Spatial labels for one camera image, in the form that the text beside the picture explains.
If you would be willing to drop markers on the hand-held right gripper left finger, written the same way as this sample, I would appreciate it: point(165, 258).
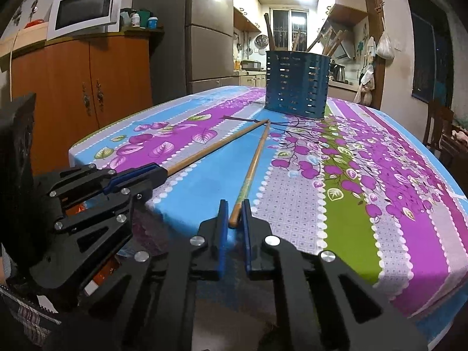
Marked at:
point(221, 245)

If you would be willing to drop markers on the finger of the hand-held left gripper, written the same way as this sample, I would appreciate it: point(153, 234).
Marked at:
point(98, 215)
point(131, 180)

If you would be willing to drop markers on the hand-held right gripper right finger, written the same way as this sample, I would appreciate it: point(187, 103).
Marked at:
point(248, 245)

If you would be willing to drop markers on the wooden chopstick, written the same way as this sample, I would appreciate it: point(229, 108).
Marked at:
point(313, 44)
point(337, 43)
point(270, 33)
point(252, 168)
point(297, 40)
point(219, 145)
point(328, 44)

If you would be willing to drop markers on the blue slotted utensil holder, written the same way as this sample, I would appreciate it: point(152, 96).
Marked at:
point(292, 80)

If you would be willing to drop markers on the orange wooden cabinet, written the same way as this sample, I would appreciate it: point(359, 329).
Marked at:
point(109, 80)

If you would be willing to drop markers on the floral striped tablecloth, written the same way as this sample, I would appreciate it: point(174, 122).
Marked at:
point(351, 226)

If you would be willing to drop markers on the beige box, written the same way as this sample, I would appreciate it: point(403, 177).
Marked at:
point(25, 40)

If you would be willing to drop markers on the grey refrigerator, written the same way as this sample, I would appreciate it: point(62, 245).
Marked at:
point(208, 44)

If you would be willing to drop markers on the blue lidded jar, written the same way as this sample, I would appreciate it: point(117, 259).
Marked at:
point(152, 23)

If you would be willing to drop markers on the white bottle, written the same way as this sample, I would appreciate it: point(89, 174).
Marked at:
point(135, 20)

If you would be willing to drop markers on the white microwave oven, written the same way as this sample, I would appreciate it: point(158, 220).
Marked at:
point(84, 7)

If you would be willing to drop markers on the hanging metal colander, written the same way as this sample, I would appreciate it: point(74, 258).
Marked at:
point(261, 44)

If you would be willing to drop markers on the metal kettle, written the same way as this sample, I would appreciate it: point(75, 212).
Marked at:
point(338, 74)

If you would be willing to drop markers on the hanging bags bundle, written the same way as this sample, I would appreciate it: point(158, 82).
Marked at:
point(365, 80)

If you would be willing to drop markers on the range hood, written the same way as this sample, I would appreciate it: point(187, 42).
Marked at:
point(343, 49)

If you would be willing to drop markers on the wooden chair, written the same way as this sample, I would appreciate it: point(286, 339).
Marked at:
point(437, 128)

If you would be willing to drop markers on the white plastic bag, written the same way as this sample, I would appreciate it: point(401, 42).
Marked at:
point(385, 47)

